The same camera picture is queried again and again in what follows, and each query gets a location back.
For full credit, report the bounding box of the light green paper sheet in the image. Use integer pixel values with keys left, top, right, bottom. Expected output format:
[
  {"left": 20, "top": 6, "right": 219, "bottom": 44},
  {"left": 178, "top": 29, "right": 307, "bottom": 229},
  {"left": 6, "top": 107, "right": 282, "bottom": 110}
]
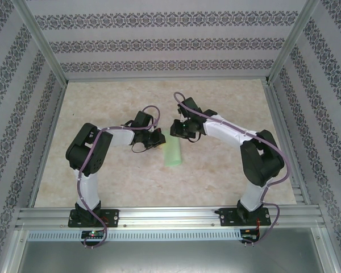
[{"left": 162, "top": 130, "right": 183, "bottom": 167}]

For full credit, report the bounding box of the black base plate left arm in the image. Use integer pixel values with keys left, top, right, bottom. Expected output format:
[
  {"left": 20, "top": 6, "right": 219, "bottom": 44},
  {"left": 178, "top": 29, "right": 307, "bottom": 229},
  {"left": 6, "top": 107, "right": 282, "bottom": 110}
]
[{"left": 69, "top": 209, "right": 120, "bottom": 228}]

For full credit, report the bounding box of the black base plate right arm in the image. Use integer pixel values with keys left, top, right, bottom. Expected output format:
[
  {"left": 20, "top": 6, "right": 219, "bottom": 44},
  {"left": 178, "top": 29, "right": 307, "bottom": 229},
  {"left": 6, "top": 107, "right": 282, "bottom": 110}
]
[{"left": 219, "top": 207, "right": 272, "bottom": 228}]

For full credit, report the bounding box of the small circuit board green light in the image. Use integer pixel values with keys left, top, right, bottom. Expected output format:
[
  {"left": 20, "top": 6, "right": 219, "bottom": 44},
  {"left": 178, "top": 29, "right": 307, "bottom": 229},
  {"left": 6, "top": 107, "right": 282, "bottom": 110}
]
[{"left": 81, "top": 230, "right": 105, "bottom": 239}]

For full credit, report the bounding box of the grey metal tray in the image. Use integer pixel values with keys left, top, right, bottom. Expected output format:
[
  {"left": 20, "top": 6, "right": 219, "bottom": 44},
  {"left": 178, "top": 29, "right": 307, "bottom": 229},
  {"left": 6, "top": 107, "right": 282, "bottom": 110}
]
[{"left": 5, "top": 229, "right": 340, "bottom": 273}]

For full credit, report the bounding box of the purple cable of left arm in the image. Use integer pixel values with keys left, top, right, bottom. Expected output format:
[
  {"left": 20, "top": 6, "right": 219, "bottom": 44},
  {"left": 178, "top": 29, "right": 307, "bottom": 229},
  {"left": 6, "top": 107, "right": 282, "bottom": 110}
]
[{"left": 77, "top": 105, "right": 161, "bottom": 250}]

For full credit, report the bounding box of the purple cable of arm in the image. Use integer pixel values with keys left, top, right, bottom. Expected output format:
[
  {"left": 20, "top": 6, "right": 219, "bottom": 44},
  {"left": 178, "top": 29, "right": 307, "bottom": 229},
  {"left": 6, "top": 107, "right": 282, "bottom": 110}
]
[
  {"left": 77, "top": 105, "right": 161, "bottom": 250},
  {"left": 173, "top": 91, "right": 290, "bottom": 248}
]

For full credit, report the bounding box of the aluminium frame crossbar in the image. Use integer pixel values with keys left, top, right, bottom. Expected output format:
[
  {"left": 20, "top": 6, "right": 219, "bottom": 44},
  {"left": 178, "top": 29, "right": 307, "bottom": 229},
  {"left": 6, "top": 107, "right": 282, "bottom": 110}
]
[{"left": 64, "top": 75, "right": 271, "bottom": 84}]

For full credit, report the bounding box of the aluminium mounting rail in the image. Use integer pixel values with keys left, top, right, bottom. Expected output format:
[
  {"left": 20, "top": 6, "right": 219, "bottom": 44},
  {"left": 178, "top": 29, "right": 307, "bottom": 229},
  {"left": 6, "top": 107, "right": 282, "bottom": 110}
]
[{"left": 15, "top": 206, "right": 326, "bottom": 231}]

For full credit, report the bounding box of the slotted grey cable duct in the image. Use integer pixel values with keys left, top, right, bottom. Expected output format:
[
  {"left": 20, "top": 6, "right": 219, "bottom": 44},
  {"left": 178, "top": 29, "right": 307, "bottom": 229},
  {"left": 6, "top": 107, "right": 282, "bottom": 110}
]
[{"left": 27, "top": 229, "right": 242, "bottom": 242}]

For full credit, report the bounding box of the aluminium side rail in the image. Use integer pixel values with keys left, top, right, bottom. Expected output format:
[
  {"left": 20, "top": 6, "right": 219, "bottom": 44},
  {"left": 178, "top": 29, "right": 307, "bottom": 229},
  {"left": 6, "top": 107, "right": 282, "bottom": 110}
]
[
  {"left": 28, "top": 82, "right": 68, "bottom": 208},
  {"left": 263, "top": 81, "right": 312, "bottom": 205}
]

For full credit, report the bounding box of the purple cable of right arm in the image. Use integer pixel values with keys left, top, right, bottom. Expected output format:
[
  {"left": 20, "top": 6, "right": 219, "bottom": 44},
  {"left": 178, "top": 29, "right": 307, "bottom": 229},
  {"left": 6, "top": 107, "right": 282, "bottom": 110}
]
[{"left": 173, "top": 91, "right": 290, "bottom": 248}]

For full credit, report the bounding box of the aluminium frame post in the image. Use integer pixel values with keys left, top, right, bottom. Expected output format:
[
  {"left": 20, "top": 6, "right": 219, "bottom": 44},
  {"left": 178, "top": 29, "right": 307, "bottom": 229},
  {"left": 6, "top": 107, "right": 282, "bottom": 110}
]
[
  {"left": 13, "top": 0, "right": 68, "bottom": 84},
  {"left": 268, "top": 0, "right": 321, "bottom": 84}
]

